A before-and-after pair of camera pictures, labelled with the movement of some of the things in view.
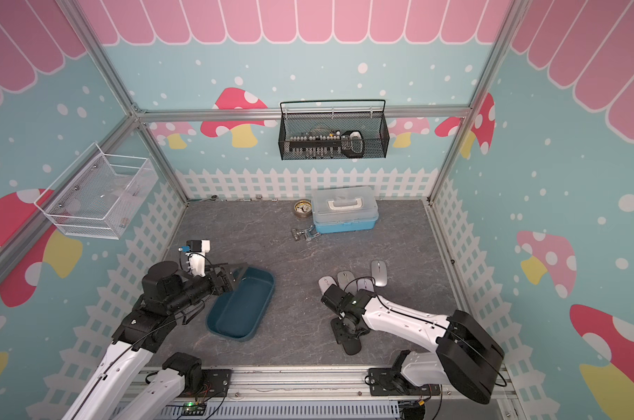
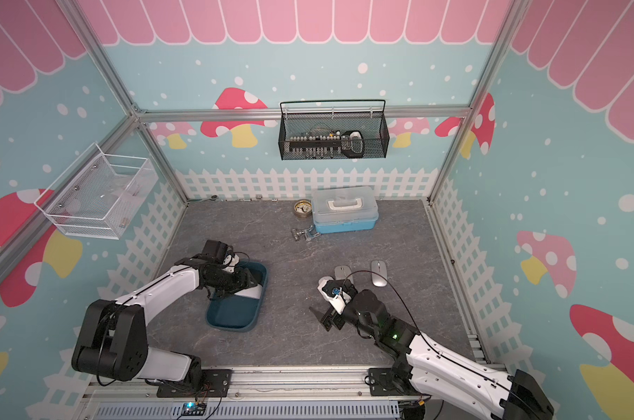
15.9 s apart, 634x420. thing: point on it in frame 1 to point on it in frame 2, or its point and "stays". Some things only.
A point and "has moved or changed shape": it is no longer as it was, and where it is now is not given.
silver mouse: x=379 y=272 stays
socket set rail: x=350 y=143 stays
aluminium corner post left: x=116 y=81 stays
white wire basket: x=96 y=196 stays
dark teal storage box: x=238 y=315 has moved or changed shape
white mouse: x=366 y=284 to x=254 y=292
